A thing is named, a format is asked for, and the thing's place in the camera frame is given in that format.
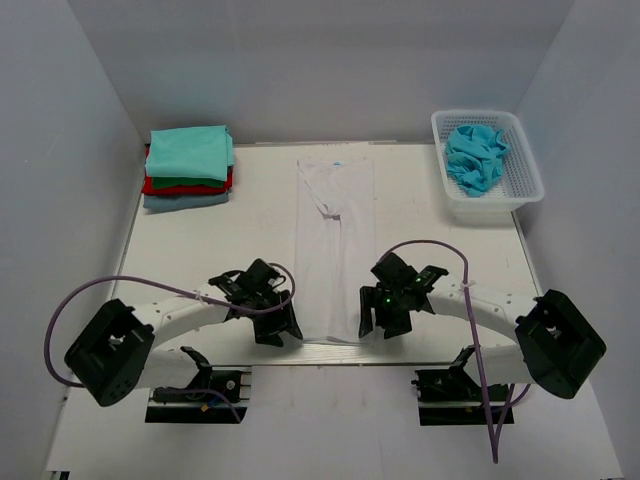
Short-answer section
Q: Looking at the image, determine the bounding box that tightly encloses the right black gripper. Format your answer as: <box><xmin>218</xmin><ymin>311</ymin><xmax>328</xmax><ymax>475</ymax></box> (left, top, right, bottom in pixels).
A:
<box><xmin>359</xmin><ymin>285</ymin><xmax>413</xmax><ymax>339</ymax></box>

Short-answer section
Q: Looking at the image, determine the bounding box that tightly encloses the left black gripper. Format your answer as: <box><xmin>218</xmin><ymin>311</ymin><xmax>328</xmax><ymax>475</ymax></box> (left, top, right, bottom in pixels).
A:
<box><xmin>247</xmin><ymin>288</ymin><xmax>303</xmax><ymax>347</ymax></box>

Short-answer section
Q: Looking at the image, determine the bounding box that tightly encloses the white t-shirt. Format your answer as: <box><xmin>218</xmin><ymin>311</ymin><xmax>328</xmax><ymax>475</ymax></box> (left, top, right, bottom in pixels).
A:
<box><xmin>294</xmin><ymin>159</ymin><xmax>376</xmax><ymax>344</ymax></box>

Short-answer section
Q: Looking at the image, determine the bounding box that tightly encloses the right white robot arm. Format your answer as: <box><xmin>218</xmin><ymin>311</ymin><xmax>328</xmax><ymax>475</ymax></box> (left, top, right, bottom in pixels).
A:
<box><xmin>359</xmin><ymin>253</ymin><xmax>606</xmax><ymax>399</ymax></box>

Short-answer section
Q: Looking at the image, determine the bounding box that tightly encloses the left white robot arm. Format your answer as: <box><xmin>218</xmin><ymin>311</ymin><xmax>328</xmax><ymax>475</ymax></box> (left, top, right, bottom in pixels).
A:
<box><xmin>64</xmin><ymin>259</ymin><xmax>303</xmax><ymax>407</ymax></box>

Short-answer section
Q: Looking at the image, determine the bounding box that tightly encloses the white plastic basket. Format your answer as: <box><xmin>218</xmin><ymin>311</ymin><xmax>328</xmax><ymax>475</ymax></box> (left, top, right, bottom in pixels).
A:
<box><xmin>431</xmin><ymin>109</ymin><xmax>544</xmax><ymax>218</ymax></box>

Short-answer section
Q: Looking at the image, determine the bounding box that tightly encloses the crumpled blue t-shirt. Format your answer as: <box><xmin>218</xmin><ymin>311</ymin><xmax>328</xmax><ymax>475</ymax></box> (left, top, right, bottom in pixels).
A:
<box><xmin>445</xmin><ymin>125</ymin><xmax>511</xmax><ymax>198</ymax></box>

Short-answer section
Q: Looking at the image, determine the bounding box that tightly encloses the folded green t-shirt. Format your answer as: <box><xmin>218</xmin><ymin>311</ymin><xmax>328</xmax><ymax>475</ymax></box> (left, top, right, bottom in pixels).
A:
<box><xmin>145</xmin><ymin>174</ymin><xmax>233</xmax><ymax>189</ymax></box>

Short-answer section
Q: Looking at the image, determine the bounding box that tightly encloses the folded teal t-shirt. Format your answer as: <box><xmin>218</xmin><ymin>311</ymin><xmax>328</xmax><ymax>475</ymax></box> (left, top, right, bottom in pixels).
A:
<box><xmin>145</xmin><ymin>125</ymin><xmax>234</xmax><ymax>182</ymax></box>

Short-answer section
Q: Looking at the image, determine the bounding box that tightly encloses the folded red t-shirt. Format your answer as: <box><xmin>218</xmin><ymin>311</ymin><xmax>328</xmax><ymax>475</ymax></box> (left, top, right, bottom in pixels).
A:
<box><xmin>142</xmin><ymin>144</ymin><xmax>235</xmax><ymax>196</ymax></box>

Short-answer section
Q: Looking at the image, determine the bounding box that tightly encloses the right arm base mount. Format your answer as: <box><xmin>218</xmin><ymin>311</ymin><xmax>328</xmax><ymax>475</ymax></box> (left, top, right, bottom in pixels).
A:
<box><xmin>411</xmin><ymin>346</ymin><xmax>487</xmax><ymax>426</ymax></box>

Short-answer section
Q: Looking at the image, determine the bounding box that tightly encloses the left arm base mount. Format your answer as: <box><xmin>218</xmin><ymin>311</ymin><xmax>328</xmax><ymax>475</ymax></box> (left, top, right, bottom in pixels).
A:
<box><xmin>138</xmin><ymin>347</ymin><xmax>252</xmax><ymax>425</ymax></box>

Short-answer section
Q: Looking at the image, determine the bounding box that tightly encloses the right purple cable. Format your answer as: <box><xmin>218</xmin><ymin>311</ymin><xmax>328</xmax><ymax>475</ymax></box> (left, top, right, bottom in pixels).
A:
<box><xmin>374</xmin><ymin>239</ymin><xmax>530</xmax><ymax>464</ymax></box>

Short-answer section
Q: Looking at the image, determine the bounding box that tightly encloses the purple cable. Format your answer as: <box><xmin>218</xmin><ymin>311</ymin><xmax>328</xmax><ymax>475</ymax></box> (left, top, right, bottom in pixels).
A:
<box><xmin>374</xmin><ymin>239</ymin><xmax>530</xmax><ymax>464</ymax></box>
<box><xmin>45</xmin><ymin>264</ymin><xmax>297</xmax><ymax>386</ymax></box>

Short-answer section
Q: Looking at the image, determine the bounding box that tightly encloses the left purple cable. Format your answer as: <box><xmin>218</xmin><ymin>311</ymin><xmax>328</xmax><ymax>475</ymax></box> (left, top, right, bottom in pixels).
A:
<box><xmin>45</xmin><ymin>264</ymin><xmax>297</xmax><ymax>386</ymax></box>

